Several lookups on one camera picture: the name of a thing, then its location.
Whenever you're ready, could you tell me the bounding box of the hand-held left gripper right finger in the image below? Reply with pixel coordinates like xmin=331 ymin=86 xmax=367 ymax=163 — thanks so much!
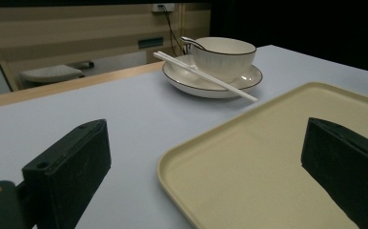
xmin=300 ymin=116 xmax=368 ymax=229

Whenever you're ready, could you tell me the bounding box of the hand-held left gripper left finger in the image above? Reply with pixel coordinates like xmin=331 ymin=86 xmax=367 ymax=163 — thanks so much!
xmin=21 ymin=118 xmax=112 ymax=229

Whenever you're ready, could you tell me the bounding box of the beige plastic tray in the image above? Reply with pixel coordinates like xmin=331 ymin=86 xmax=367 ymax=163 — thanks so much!
xmin=156 ymin=81 xmax=368 ymax=229

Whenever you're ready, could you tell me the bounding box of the grey padded stool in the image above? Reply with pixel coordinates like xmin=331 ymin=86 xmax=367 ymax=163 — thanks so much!
xmin=20 ymin=64 xmax=85 ymax=86

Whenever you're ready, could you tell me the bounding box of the wooden striped cabinet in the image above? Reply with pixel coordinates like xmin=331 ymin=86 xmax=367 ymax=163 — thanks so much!
xmin=0 ymin=3 xmax=212 ymax=93

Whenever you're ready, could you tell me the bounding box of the white plate with dark rim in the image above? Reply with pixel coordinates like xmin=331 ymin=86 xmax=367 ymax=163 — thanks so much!
xmin=161 ymin=54 xmax=264 ymax=99

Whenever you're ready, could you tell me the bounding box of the white chopstick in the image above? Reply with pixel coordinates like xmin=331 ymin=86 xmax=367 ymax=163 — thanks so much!
xmin=156 ymin=51 xmax=205 ymax=74
xmin=153 ymin=52 xmax=258 ymax=103

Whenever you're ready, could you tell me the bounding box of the white bowl with dark rim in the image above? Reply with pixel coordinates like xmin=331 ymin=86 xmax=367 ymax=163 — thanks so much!
xmin=190 ymin=36 xmax=257 ymax=84

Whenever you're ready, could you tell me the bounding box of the black cable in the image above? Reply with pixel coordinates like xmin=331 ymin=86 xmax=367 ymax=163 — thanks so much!
xmin=158 ymin=4 xmax=186 ymax=55

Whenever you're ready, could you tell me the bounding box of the white wall socket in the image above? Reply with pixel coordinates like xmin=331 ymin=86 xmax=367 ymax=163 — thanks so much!
xmin=151 ymin=3 xmax=175 ymax=13

